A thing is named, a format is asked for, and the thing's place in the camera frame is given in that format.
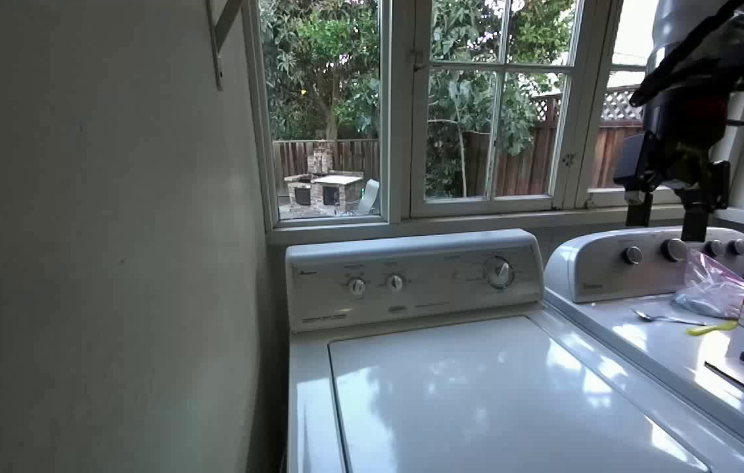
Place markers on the outdoor patio table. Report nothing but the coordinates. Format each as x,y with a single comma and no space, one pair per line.
336,183

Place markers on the white window frame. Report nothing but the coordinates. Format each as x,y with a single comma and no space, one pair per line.
400,113

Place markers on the wooden garden fence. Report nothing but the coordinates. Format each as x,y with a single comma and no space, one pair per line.
529,166

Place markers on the grey dryer knob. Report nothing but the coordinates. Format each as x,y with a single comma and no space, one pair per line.
675,251
739,248
631,256
713,248

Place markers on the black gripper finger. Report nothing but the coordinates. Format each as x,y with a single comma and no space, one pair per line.
694,218
637,208

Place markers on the white washing machine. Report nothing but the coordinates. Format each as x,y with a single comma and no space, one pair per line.
476,395

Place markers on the clear plastic bag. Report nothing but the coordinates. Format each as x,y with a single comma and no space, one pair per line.
708,285

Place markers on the white dryer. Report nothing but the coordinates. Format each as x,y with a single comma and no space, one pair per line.
651,342

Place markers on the small silver washer knob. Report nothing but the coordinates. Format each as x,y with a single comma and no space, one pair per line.
396,281
355,285

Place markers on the metal spoon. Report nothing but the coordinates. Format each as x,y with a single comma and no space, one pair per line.
651,317

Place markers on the white wall shelf bracket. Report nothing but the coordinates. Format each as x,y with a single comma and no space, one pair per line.
216,34

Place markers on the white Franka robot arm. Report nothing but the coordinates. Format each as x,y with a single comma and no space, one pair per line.
694,34

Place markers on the green garden trees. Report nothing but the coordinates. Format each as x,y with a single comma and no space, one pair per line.
326,60

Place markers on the yellow plastic utensil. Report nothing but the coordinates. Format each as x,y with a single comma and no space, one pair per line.
713,328

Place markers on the large silver timer dial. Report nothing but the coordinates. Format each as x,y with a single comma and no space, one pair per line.
501,272

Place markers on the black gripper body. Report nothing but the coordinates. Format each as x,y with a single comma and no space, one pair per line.
676,133

